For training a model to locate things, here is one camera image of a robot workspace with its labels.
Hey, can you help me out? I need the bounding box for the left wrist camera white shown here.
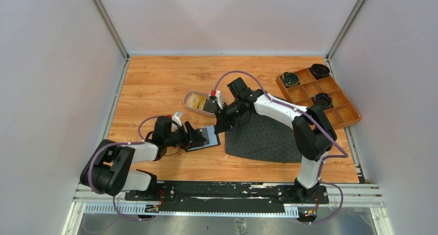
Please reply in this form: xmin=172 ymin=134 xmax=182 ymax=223
xmin=171 ymin=111 xmax=183 ymax=129

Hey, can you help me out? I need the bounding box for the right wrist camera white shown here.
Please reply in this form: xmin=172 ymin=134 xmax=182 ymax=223
xmin=208 ymin=89 xmax=224 ymax=109

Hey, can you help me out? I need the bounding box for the dark grey dotted cloth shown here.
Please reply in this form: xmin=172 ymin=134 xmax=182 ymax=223
xmin=225 ymin=112 xmax=302 ymax=163

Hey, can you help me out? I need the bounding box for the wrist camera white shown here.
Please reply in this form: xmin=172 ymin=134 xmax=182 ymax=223
xmin=171 ymin=111 xmax=183 ymax=129
xmin=208 ymin=89 xmax=224 ymax=109

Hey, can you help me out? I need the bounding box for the coiled black belt middle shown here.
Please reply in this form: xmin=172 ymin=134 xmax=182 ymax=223
xmin=311 ymin=92 xmax=334 ymax=109

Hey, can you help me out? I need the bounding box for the black credit card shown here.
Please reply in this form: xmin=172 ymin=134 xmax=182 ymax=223
xmin=198 ymin=126 xmax=217 ymax=147

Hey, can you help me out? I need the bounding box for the brown wooden compartment tray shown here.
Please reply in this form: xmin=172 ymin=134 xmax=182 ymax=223
xmin=276 ymin=64 xmax=362 ymax=129

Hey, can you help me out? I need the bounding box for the coiled black belt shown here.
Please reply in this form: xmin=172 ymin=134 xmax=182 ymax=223
xmin=311 ymin=92 xmax=334 ymax=109
xmin=309 ymin=64 xmax=331 ymax=80

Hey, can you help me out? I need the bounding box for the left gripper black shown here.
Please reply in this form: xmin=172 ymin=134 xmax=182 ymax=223
xmin=164 ymin=121 xmax=206 ymax=150

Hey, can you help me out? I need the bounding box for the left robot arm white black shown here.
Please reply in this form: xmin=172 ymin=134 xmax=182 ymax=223
xmin=80 ymin=116 xmax=207 ymax=200

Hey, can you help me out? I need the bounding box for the aluminium frame rail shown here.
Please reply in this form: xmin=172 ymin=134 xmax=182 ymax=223
xmin=63 ymin=181 xmax=393 ymax=234

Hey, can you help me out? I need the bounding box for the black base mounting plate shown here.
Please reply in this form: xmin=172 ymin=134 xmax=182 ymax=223
xmin=124 ymin=181 xmax=329 ymax=213

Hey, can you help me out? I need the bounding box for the coiled black belt top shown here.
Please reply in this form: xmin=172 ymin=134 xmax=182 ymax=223
xmin=309 ymin=64 xmax=331 ymax=80

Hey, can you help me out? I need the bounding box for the gold credit card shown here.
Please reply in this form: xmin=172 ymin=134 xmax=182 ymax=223
xmin=186 ymin=93 xmax=202 ymax=108
xmin=197 ymin=97 xmax=207 ymax=110

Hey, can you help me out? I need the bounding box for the black leather card holder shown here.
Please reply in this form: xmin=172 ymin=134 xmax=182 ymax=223
xmin=185 ymin=125 xmax=221 ymax=152

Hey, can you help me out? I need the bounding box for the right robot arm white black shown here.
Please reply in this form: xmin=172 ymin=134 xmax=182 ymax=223
xmin=208 ymin=77 xmax=337 ymax=203

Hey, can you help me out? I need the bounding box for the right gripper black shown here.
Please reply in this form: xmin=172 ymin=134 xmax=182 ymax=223
xmin=214 ymin=99 xmax=245 ymax=135

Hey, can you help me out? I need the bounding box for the pink oval tray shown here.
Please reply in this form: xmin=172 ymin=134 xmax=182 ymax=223
xmin=183 ymin=90 xmax=218 ymax=117

